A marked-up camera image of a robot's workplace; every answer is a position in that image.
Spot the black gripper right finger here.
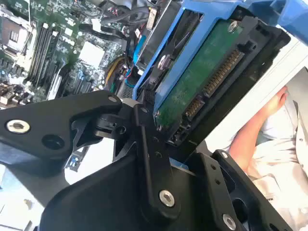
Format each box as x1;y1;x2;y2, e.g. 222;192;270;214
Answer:
191;148;293;231

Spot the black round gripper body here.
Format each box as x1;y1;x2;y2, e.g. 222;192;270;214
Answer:
38;153;214;231

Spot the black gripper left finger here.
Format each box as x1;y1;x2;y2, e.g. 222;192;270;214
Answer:
0;89;181;219

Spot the hard disk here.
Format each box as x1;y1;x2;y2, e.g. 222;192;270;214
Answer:
133;0;308;148

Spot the black disk wire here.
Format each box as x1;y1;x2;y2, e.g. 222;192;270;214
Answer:
129;0;159;31

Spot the person's bare hand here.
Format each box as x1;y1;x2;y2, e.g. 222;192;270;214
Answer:
269;85;290;107

